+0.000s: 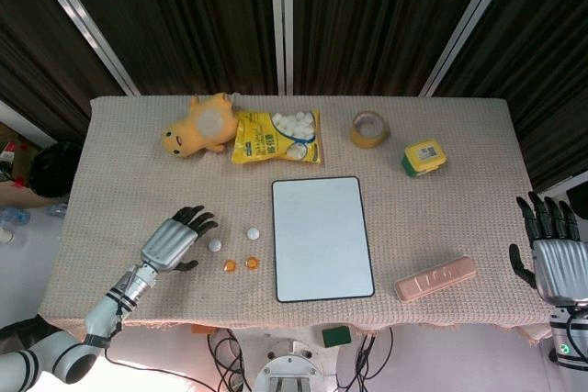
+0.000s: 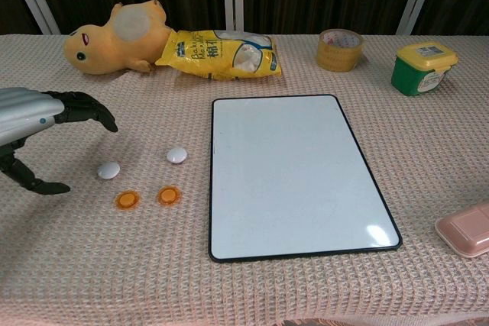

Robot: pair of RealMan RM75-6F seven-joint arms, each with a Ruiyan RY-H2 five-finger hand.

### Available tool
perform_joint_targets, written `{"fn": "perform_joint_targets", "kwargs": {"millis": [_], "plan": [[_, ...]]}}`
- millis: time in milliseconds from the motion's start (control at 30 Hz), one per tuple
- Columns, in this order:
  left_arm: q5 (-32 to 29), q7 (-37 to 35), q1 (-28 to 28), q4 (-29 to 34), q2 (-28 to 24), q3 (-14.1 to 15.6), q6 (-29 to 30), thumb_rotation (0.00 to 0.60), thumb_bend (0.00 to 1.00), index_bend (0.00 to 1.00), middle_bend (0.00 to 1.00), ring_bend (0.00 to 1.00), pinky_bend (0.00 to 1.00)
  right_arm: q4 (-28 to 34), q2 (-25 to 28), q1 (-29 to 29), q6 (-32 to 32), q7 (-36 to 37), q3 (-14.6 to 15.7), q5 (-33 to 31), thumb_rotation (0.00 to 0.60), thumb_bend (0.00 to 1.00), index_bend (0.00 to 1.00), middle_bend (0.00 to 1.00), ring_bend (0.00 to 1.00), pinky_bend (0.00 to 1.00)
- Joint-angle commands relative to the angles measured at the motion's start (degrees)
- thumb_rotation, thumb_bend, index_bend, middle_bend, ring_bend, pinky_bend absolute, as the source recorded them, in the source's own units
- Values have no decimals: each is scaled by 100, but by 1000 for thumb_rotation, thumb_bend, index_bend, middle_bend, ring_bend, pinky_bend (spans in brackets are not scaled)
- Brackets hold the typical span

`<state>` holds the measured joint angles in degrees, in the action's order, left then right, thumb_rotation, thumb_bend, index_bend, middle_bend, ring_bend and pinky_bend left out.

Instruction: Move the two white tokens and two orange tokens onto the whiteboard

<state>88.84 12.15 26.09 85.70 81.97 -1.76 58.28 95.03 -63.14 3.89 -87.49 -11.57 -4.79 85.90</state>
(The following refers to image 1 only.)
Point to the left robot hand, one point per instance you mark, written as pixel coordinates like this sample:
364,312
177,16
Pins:
167,245

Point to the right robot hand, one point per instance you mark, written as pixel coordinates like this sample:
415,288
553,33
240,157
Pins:
560,268

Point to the white round magnet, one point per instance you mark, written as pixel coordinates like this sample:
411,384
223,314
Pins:
214,245
253,233

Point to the orange round token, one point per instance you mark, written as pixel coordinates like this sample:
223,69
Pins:
252,263
229,265

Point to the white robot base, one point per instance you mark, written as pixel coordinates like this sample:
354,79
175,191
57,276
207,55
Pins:
289,369

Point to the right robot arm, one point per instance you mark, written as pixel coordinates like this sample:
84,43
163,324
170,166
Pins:
569,332

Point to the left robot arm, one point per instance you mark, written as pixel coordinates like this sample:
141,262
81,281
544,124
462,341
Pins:
101,314

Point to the white rectangular board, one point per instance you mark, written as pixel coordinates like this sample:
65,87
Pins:
321,240

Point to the beige waffle tablecloth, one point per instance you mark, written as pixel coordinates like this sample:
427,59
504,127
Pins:
138,181

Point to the clear plastic bottle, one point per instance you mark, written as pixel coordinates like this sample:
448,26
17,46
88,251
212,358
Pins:
56,209
11,216

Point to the yellow plush toy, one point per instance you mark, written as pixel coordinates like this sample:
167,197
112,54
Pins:
197,128

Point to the pink pencil case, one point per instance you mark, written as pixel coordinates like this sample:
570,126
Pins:
434,278

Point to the black rounded object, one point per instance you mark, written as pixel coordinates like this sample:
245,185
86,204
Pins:
53,167

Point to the yellow marshmallow bag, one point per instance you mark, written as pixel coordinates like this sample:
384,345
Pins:
262,139

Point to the brown cardboard box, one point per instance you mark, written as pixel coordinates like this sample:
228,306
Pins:
16,167

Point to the green tub yellow lid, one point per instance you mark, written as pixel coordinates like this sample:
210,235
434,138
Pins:
425,153

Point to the yellow tape roll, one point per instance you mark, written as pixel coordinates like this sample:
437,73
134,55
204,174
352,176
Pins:
367,140

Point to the dark pleated curtain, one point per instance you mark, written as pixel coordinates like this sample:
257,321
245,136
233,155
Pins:
193,20

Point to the white frame post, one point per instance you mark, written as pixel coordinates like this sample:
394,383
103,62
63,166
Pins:
281,20
468,25
82,20

